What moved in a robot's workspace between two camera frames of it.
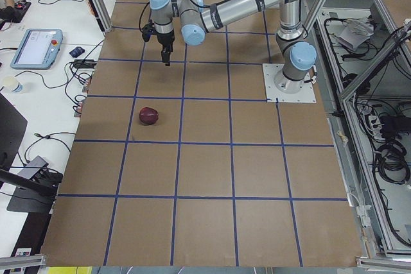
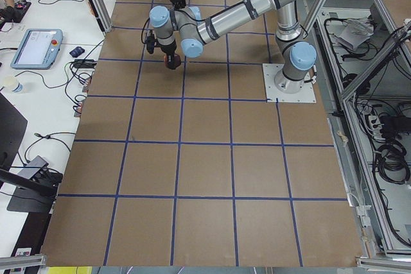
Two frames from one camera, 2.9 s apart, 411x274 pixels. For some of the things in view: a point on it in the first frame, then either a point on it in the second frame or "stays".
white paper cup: [12, 84] stays
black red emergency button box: [19, 9] stays
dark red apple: [148, 116] to [176, 59]
